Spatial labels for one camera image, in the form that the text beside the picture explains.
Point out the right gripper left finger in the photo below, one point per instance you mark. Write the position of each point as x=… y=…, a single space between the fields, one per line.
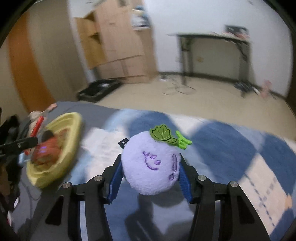
x=61 y=221

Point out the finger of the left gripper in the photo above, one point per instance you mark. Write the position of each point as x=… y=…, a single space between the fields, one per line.
x=19 y=145

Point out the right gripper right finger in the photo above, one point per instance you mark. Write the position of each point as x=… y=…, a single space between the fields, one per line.
x=223 y=211

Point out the purple plush toy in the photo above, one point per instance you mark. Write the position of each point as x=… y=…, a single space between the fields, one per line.
x=151 y=160

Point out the red white tube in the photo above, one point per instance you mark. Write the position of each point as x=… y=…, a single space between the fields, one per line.
x=37 y=126

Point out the yellow oval plastic tray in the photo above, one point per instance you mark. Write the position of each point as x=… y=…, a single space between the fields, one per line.
x=51 y=159

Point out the blue white checkered rug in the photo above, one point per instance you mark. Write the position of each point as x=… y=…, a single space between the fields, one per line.
x=261 y=163

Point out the black open case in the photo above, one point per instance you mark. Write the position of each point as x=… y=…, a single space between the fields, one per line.
x=99 y=89

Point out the wooden wardrobe cabinet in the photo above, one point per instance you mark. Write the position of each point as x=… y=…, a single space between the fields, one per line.
x=112 y=47

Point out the black folding table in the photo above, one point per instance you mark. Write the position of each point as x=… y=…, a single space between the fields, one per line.
x=221 y=57

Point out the white plastic bag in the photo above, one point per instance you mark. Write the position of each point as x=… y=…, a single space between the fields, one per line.
x=140 y=19

